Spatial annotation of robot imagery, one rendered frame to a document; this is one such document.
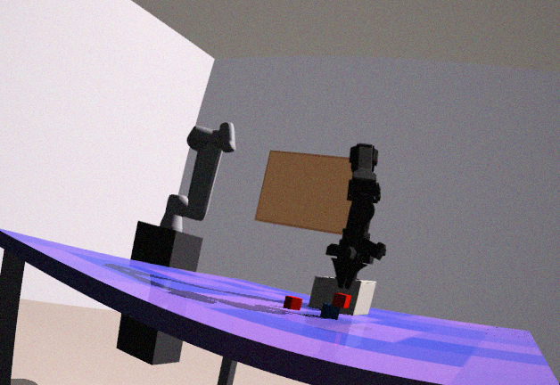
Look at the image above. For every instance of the blue cube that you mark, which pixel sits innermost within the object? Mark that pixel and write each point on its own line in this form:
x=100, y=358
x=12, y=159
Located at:
x=330, y=312

